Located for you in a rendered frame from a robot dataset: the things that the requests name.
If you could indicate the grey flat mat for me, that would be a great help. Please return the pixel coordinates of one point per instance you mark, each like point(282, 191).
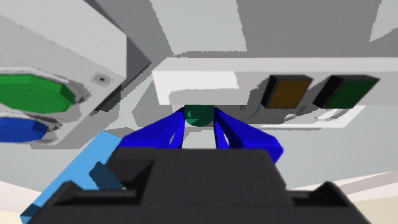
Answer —
point(367, 145)

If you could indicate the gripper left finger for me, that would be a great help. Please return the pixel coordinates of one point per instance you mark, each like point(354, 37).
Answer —
point(159, 133)

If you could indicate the blue tube rack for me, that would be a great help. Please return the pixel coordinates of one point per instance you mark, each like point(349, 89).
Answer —
point(88, 170)

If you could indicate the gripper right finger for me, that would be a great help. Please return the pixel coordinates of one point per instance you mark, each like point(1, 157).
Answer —
point(243, 136)

